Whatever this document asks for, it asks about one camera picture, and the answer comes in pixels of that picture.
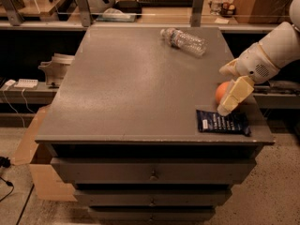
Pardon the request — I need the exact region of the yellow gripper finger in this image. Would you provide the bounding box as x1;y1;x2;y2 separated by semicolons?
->
217;76;254;116
219;59;239;77

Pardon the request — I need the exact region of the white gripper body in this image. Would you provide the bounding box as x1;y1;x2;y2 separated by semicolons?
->
235;42;279;83

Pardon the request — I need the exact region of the orange fruit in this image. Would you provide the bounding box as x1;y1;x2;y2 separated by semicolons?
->
215;82;231;104

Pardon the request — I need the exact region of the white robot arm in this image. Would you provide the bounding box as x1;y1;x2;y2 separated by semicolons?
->
217;0;300;116

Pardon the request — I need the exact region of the blue rxbar wrapper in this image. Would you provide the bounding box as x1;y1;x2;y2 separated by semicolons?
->
196;110;251;136

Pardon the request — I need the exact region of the clear plastic water bottle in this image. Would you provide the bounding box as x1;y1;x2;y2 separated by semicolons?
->
160;28;207;58

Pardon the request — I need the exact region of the small bottle on shelf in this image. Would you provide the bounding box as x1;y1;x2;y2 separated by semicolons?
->
210;0;223;15

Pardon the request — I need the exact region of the black bag on shelf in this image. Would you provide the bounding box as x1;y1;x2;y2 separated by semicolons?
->
113;0;142;17

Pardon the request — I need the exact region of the grey drawer cabinet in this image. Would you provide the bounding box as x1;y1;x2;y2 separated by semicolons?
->
36;27;273;223

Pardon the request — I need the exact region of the white power strip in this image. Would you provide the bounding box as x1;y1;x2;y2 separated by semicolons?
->
14;79;38;89

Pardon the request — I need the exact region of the cardboard box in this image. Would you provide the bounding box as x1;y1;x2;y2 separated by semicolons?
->
12;106;76;202

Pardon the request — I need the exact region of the grey metal bracket part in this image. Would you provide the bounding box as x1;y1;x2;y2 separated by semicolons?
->
38;53;74;87

